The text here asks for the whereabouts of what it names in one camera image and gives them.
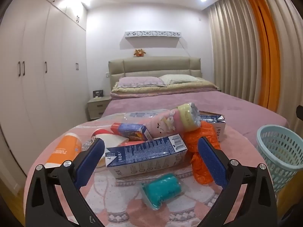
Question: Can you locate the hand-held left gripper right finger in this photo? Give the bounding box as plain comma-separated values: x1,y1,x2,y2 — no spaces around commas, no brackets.
196,136,277,227

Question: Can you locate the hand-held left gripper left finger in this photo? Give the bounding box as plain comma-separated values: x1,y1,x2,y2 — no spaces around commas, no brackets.
25,137,106,227

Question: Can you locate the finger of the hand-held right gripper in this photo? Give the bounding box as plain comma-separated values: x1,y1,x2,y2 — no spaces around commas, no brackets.
295,104,303,126

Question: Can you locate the light blue plastic basket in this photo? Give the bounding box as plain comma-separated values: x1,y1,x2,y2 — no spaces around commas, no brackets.
257,125,303,193

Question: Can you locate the large blue white milk carton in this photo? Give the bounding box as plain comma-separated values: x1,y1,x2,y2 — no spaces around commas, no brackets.
105,134,188,179

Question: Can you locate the orange white plastic bottle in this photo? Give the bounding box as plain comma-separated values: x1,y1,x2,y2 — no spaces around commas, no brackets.
45,133,83,169

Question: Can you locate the orange plastic bag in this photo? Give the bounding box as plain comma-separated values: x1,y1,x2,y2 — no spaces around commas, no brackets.
183,120,222,185

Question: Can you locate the small blue white milk carton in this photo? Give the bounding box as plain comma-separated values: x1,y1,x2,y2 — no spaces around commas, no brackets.
199,113,226,142

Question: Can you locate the red blue snack box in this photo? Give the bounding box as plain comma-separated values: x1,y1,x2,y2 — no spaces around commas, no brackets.
111,122,154,142

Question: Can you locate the beige nightstand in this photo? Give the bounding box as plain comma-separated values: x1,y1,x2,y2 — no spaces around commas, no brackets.
87,96,112,121

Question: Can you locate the teal packet in clear wrap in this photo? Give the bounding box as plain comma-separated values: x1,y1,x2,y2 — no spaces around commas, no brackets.
141,173,183,210

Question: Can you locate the orange curtain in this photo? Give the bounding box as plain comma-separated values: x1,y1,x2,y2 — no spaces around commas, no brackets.
244,0,281,109

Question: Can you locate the purple bedspread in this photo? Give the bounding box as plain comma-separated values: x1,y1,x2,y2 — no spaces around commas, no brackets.
102,90,289,147

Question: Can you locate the pink cartoon tube yellow lid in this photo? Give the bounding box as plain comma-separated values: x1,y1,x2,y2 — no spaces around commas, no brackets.
140,102,201,139

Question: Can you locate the white wardrobe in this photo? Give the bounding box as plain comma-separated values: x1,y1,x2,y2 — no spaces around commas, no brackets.
0,0,88,178

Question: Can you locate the beige folded quilt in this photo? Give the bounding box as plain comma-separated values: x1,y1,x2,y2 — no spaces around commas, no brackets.
111,78,219,97

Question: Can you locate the white floral pillow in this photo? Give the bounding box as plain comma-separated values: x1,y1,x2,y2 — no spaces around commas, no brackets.
159,74,201,85

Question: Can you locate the beige curtain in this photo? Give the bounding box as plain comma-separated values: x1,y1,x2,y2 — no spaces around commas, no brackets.
207,0,303,114

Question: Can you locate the pink pillow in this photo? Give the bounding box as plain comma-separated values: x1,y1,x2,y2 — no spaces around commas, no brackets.
118,76,165,88

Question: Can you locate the beige padded headboard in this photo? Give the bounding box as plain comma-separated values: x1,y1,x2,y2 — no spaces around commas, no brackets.
108,56,202,91

